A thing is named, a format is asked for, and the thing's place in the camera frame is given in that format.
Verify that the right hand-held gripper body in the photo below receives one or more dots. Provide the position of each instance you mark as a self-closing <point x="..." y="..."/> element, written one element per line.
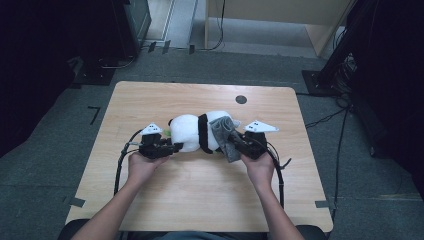
<point x="255" y="148"/>

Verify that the dark curtain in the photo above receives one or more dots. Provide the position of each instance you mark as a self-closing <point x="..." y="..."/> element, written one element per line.
<point x="33" y="66"/>
<point x="393" y="83"/>

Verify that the dark round table grommet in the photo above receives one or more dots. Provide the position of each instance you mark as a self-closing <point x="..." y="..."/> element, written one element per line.
<point x="241" y="99"/>

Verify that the black cabinet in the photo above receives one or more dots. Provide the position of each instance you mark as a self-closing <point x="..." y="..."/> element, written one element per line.
<point x="133" y="26"/>

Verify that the person's right hand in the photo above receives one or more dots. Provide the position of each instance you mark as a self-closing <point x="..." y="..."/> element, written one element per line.
<point x="260" y="170"/>

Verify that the light wooden cabinet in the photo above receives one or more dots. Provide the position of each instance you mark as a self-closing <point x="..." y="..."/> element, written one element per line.
<point x="283" y="10"/>

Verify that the panda plush toy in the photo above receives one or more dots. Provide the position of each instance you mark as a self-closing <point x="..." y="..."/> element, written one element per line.
<point x="186" y="130"/>

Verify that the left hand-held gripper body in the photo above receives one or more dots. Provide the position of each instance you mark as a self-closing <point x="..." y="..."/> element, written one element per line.
<point x="153" y="150"/>

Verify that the black metal stand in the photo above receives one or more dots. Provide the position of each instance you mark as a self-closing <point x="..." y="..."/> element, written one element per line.
<point x="316" y="83"/>

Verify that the black floor base plate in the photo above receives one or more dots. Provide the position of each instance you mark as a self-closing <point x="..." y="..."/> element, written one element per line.
<point x="95" y="76"/>

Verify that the grey cloth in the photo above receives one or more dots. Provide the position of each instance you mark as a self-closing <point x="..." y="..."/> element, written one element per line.
<point x="220" y="130"/>

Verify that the black floor tape corner mark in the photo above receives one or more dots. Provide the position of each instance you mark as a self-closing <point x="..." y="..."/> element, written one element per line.
<point x="96" y="113"/>

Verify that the person's left hand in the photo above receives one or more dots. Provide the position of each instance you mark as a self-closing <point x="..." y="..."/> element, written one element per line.
<point x="143" y="170"/>

